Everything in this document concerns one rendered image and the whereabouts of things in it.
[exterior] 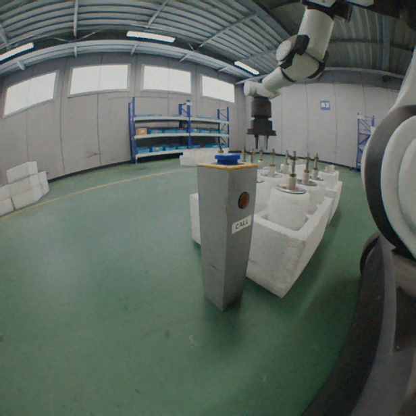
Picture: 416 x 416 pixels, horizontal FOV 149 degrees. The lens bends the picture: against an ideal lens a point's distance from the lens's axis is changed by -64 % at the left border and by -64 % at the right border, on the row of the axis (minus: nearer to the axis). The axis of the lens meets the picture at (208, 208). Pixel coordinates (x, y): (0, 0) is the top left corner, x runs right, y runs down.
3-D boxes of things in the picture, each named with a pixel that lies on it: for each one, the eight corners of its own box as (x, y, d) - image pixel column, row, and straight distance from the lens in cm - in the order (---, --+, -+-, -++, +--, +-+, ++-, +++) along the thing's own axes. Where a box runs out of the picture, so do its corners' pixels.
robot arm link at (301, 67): (282, 95, 66) (319, 81, 53) (258, 84, 62) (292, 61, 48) (285, 74, 72) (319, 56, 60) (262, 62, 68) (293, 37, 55)
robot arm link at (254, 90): (275, 107, 70) (274, 83, 74) (252, 103, 65) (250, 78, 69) (262, 112, 80) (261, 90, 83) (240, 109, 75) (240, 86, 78)
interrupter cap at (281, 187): (272, 192, 36) (272, 188, 36) (277, 184, 43) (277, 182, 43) (306, 198, 35) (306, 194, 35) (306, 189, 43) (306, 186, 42)
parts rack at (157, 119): (229, 154, 651) (229, 107, 669) (135, 163, 462) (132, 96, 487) (219, 153, 696) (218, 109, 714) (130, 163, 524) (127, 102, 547)
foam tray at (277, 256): (321, 238, 75) (333, 198, 69) (281, 299, 44) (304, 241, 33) (252, 211, 87) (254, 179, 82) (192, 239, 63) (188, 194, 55)
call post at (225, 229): (242, 296, 43) (258, 166, 26) (222, 312, 40) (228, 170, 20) (223, 281, 46) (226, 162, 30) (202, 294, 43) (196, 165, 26)
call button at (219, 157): (245, 166, 26) (245, 153, 25) (227, 169, 23) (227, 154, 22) (227, 164, 28) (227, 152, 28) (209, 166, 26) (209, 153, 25)
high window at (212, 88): (234, 103, 809) (234, 84, 841) (202, 95, 685) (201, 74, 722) (234, 103, 814) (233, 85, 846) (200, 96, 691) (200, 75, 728)
